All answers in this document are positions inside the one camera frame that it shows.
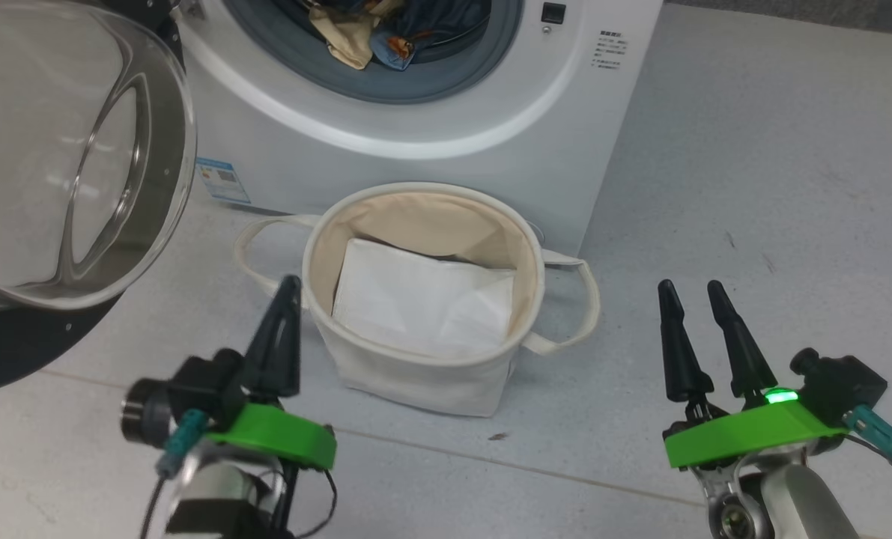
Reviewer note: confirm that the blue energy label sticker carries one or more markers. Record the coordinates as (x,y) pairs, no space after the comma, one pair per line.
(223,180)

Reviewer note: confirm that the white front-load washing machine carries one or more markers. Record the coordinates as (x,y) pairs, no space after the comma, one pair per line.
(490,142)

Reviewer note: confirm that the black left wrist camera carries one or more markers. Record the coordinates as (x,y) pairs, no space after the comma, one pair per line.
(198,385)

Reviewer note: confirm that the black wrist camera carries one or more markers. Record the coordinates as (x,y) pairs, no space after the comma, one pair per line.
(198,385)
(839,382)

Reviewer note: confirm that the white folded sheet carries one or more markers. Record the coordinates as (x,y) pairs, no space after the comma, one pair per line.
(408,299)

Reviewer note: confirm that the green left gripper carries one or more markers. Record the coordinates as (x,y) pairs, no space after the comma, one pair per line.
(281,438)

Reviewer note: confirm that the cream canvas laundry basket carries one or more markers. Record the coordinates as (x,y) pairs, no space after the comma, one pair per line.
(416,385)

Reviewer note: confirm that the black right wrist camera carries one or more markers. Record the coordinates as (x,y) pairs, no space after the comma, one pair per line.
(839,382)

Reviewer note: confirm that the blue patterned garment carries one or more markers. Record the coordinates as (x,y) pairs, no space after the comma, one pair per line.
(356,37)

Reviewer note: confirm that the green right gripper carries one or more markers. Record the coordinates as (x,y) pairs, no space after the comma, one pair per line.
(753,434)

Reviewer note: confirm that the glass washing machine door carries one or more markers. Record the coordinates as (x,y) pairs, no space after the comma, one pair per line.
(34,344)

